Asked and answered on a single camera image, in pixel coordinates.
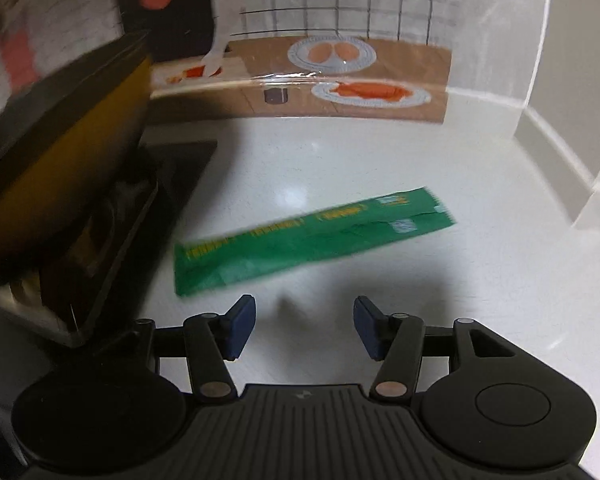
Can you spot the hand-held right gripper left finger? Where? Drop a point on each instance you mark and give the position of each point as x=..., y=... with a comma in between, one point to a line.
x=240, y=326

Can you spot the black gas stove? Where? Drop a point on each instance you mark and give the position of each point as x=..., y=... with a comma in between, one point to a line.
x=130, y=220

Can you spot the cartoon wall poster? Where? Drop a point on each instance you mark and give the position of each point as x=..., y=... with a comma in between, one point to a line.
x=330, y=35

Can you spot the black wok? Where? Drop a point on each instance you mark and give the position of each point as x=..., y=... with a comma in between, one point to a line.
x=65, y=160

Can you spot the green wrapper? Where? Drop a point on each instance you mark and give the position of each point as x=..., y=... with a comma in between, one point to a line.
x=300, y=240

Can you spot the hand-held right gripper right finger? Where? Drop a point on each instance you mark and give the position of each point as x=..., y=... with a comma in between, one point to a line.
x=367, y=327

